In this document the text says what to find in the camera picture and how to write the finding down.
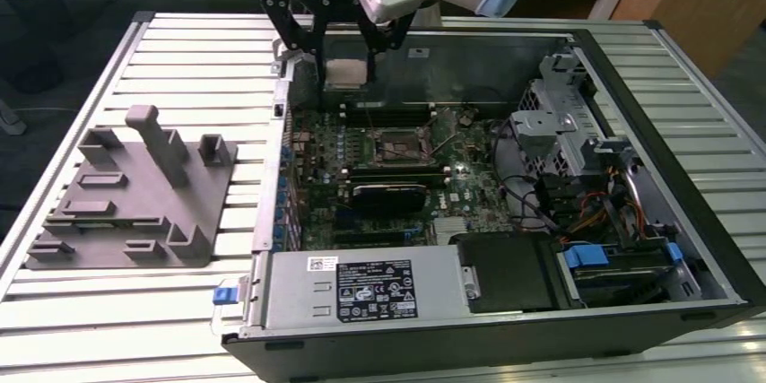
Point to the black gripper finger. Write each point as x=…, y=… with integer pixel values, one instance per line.
x=388, y=33
x=284, y=15

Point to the silver-topped CPU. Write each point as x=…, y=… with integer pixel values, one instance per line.
x=346, y=72

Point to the CPU socket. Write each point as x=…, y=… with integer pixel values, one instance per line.
x=398, y=150

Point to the white case sticker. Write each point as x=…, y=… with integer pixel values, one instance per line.
x=420, y=52

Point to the RAM slot with white latches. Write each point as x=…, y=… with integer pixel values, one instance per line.
x=388, y=107
x=388, y=116

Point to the round coin cell battery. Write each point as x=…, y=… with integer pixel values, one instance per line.
x=467, y=118

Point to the black RAM slot row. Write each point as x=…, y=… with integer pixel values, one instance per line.
x=395, y=174

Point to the silver disk bay cage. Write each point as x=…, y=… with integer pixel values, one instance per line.
x=538, y=132

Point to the black graphics card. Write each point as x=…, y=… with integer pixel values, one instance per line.
x=388, y=199

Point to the green motherboard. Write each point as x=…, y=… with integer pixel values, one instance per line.
x=479, y=203

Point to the small silver heatsink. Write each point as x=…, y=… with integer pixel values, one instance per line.
x=451, y=226

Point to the grey plastic parts rack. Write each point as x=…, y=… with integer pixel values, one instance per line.
x=197, y=203

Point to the black expansion slot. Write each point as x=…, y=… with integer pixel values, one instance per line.
x=364, y=236

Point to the grey floor stand foot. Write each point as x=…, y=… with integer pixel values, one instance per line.
x=11, y=120

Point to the wooden cabinet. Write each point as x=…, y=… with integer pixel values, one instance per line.
x=706, y=6

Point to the black plastic drive cover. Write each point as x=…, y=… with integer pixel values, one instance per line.
x=508, y=271

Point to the blue disk carrier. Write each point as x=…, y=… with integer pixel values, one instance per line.
x=583, y=257

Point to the silver power supply unit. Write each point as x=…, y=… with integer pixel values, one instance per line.
x=287, y=293

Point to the blue case latch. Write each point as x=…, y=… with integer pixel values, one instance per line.
x=223, y=295

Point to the black open PC case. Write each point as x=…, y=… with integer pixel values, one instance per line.
x=479, y=347

